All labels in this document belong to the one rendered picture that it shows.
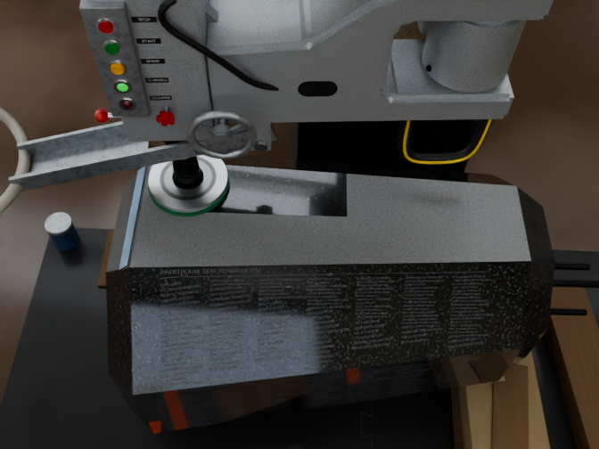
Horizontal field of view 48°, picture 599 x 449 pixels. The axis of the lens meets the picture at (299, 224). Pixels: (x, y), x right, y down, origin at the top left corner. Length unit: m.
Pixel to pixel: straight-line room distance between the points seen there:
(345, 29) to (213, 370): 0.94
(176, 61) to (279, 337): 0.77
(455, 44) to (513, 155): 1.77
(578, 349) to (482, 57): 1.42
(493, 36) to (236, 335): 0.95
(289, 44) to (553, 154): 2.05
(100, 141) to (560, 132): 2.19
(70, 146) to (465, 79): 1.01
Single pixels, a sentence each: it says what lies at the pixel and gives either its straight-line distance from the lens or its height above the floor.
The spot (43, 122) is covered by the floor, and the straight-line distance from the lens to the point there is 3.32.
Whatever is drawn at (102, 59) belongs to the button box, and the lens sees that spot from 1.39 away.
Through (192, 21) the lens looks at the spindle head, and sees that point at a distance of 1.32.
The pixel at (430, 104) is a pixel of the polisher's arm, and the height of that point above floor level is 1.25.
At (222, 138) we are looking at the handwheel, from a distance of 1.46.
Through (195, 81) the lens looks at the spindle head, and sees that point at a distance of 1.43.
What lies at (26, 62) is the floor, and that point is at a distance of 3.62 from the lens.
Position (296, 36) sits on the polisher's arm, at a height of 1.42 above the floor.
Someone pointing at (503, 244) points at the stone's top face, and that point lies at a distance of 1.84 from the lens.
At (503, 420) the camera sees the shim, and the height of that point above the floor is 0.25.
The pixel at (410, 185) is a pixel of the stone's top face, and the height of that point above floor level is 0.85.
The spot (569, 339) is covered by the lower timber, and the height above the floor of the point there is 0.12.
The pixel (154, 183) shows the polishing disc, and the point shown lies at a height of 0.88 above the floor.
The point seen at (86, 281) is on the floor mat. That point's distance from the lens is 2.75.
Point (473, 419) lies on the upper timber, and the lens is 2.28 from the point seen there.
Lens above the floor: 2.34
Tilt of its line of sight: 57 degrees down
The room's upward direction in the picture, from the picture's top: 2 degrees clockwise
